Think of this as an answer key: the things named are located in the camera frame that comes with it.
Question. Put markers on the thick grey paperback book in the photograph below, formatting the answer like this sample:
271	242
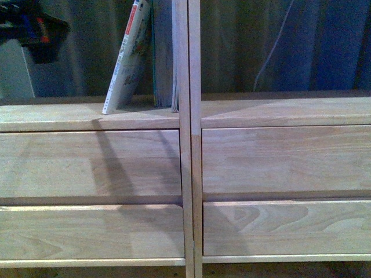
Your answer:
164	79

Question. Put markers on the right wooden shelf unit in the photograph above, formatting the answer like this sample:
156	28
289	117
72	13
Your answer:
244	110

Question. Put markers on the wooden shelf unit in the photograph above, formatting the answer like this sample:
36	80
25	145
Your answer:
244	110
43	35

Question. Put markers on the left wooden shelf unit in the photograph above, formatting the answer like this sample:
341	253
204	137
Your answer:
43	35

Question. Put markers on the white leaning book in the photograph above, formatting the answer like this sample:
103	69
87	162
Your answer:
130	62

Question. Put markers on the left lower wooden drawer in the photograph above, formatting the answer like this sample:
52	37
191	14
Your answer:
92	232

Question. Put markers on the wooden drawer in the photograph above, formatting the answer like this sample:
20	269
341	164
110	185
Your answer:
286	228
92	232
90	164
286	159

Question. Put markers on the right lower wooden drawer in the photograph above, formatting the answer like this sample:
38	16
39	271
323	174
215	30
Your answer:
286	228

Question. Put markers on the left upper wooden drawer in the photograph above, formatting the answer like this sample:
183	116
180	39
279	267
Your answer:
90	164

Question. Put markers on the right upper wooden drawer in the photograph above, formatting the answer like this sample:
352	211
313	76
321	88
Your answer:
286	159

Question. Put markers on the dark curtain backdrop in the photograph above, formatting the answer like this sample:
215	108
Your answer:
289	48

